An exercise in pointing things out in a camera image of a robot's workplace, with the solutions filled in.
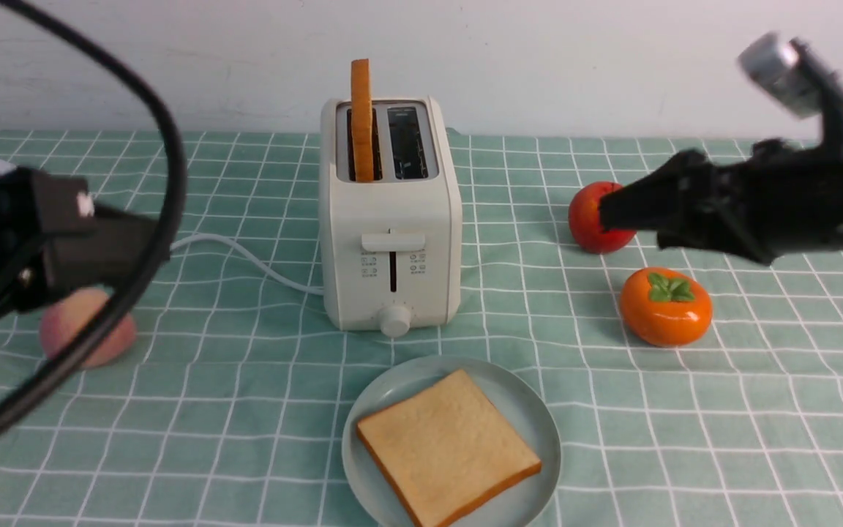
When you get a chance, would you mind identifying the light green round plate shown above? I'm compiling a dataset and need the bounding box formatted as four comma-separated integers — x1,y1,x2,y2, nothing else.
341,356,563,526

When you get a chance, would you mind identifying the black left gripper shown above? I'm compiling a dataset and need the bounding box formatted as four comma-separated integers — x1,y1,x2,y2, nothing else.
0,167,157,319

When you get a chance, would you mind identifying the white two-slot toaster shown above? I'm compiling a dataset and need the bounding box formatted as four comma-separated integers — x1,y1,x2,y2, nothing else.
318,97,464,338

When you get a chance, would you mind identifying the white power cord with plug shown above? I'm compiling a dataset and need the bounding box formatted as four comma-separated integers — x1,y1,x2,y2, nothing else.
0,160,326,297

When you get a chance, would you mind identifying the pink peach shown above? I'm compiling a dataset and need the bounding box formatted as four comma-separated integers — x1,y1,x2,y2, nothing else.
38,288,137,370

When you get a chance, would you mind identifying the toast slice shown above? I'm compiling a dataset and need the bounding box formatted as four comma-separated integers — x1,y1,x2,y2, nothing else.
349,58,375,183
356,370,543,526

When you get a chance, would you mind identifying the silver cylindrical wrist camera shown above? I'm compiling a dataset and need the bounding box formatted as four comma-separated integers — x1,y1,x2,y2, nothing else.
737,32,843,148

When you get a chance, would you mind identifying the black cable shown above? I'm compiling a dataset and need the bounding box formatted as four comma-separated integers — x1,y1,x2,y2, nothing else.
0,0,188,466

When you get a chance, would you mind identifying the red apple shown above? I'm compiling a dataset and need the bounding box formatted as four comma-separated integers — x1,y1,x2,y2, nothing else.
568,181,637,255

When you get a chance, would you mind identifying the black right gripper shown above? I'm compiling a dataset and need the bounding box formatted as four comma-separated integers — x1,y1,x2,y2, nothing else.
599,140,843,266

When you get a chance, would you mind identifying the green checkered tablecloth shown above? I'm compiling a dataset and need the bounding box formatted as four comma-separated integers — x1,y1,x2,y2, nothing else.
0,131,843,526

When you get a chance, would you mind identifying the orange persimmon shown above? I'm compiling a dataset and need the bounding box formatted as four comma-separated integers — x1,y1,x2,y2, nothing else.
618,266,713,348

